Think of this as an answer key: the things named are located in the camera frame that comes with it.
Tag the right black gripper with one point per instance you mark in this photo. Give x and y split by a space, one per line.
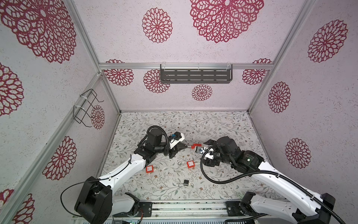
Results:
208 162

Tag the red padlock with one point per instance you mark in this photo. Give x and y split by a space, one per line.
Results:
151 169
194 146
186 164

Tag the black wire wall basket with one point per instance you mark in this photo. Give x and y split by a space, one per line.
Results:
90 113

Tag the aluminium front rail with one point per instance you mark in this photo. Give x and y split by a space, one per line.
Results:
206 209

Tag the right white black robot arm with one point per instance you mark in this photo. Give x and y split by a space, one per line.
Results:
301 205

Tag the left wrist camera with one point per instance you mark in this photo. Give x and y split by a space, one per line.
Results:
176 136

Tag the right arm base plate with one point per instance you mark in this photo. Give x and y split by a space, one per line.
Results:
234 209

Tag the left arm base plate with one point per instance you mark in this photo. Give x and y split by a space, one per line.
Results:
141 209

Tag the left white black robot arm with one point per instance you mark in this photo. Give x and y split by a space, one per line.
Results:
97 202

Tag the grey slotted wall shelf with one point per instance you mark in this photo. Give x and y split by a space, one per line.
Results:
195 76

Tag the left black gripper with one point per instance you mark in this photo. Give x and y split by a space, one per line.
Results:
175 149

